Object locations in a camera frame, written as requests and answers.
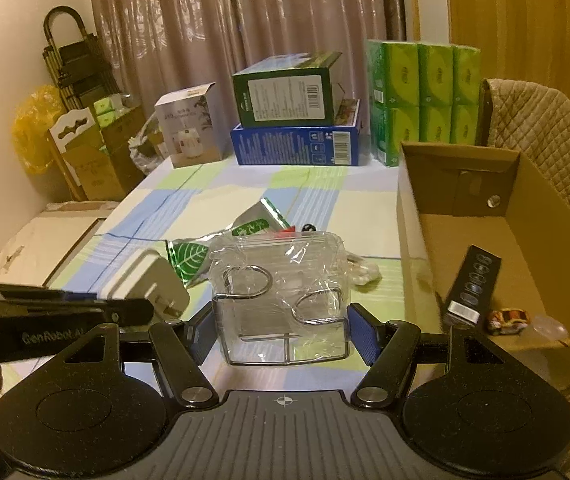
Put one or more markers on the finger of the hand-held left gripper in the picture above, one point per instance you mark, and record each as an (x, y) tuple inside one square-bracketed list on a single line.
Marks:
[(15, 292), (130, 310)]

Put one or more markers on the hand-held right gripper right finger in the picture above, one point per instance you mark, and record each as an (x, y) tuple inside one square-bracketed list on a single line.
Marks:
[(362, 332)]

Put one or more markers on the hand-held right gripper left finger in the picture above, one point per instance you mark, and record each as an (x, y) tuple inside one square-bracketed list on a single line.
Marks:
[(200, 332)]

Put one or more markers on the white charger adapter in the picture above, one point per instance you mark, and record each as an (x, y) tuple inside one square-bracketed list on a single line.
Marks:
[(145, 277)]

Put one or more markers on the bag of cotton swabs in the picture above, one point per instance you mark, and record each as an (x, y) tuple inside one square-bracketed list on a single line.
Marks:
[(365, 272)]

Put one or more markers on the green leaf foil packet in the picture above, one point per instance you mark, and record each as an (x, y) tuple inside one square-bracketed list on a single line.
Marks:
[(187, 260)]

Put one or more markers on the silver green-label packet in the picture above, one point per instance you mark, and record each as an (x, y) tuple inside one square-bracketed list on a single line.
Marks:
[(255, 225)]

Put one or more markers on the black product box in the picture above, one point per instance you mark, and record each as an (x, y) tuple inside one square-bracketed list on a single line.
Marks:
[(475, 280)]

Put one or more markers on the red toy figure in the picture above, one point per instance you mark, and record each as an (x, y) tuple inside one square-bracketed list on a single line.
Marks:
[(285, 232)]

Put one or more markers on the small toy car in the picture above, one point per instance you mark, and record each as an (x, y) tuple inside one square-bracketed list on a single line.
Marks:
[(507, 320)]

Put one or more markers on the translucent plastic cup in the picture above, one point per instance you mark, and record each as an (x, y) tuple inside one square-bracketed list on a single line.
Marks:
[(550, 327)]

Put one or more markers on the large brown cardboard box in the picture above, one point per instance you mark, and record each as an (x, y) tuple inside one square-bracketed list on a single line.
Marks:
[(530, 200)]

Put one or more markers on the cardboard box with hang tab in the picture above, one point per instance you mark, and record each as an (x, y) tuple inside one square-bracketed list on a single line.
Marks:
[(90, 170)]

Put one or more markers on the clear plastic bag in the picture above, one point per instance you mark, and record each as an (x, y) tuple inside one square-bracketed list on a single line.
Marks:
[(140, 155)]

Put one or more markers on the yellow plastic bag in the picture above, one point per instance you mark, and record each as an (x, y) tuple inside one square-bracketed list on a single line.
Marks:
[(30, 130)]

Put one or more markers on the open carton with tissue packs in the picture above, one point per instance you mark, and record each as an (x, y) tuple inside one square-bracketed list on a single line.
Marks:
[(120, 145)]

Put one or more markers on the white humidifier box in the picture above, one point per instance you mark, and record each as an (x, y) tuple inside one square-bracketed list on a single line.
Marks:
[(190, 130)]

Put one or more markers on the blue product box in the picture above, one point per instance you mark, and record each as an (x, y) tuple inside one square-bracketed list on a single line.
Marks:
[(285, 145)]

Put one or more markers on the folded black step ladder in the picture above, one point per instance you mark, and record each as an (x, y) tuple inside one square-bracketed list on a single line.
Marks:
[(80, 65)]

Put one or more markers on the dark green product box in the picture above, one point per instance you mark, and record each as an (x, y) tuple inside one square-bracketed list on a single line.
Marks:
[(285, 95)]

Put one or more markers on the green tissue multipack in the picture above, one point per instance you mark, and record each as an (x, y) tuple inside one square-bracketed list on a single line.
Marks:
[(435, 85)]

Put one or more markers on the quilted beige chair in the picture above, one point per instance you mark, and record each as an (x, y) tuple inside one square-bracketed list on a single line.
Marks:
[(535, 120)]

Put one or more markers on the wooden slat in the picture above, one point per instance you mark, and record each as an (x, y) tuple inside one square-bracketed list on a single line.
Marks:
[(417, 20)]

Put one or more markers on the wooden door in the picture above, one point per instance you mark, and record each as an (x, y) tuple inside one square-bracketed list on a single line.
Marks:
[(515, 10)]

